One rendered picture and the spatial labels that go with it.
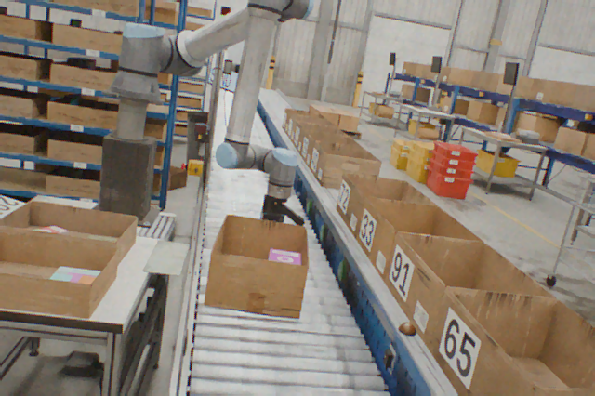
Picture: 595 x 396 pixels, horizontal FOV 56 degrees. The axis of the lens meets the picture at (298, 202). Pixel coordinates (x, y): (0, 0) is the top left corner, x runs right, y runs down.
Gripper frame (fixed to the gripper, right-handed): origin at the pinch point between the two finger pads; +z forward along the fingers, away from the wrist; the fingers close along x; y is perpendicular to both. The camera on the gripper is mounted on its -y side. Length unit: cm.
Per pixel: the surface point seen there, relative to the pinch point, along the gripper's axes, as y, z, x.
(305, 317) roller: -6.1, 5.9, 42.0
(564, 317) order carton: -57, -22, 85
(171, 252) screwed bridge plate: 37.5, 5.0, 2.3
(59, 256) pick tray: 70, 1, 26
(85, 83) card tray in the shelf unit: 96, -37, -120
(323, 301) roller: -14.3, 6.0, 29.3
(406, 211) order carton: -46, -21, 3
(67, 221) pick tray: 76, 1, -7
